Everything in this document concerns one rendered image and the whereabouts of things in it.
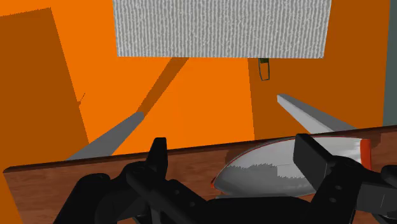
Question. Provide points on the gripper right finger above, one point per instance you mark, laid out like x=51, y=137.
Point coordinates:
x=338, y=183

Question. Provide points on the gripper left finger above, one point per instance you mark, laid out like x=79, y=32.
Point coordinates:
x=145, y=192

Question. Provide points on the wooden table with grey legs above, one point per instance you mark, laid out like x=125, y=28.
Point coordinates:
x=46, y=192

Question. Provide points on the grey robot stand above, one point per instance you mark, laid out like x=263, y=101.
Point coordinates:
x=217, y=28

